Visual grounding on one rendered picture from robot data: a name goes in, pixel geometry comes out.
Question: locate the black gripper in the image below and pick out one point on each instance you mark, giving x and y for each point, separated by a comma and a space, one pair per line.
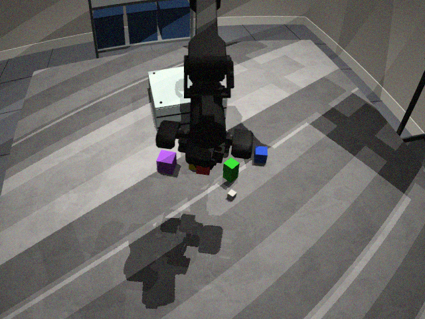
168, 131

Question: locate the red block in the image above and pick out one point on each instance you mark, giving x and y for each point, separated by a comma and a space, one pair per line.
202, 170

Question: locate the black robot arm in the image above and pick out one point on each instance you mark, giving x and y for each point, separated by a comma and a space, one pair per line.
206, 65

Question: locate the purple cube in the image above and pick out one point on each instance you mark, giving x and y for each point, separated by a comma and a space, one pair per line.
166, 162

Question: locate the blue block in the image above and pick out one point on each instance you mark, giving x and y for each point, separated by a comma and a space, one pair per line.
260, 154

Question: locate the green cube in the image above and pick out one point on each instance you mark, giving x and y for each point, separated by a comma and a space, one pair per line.
231, 166
229, 178

